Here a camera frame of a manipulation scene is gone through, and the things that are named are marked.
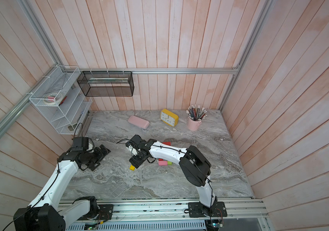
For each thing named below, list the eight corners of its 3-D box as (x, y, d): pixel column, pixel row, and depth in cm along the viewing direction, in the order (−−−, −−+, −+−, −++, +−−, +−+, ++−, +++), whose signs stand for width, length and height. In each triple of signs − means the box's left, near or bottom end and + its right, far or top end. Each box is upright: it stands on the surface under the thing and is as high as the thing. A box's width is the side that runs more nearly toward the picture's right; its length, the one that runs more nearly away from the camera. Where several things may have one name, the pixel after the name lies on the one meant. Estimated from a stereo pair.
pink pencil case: (127, 122, 115) (126, 119, 112) (132, 116, 119) (131, 114, 116) (145, 131, 110) (145, 128, 107) (150, 124, 114) (150, 121, 111)
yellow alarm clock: (159, 119, 116) (159, 112, 110) (164, 115, 120) (164, 108, 113) (174, 127, 111) (175, 121, 104) (178, 123, 114) (179, 116, 108)
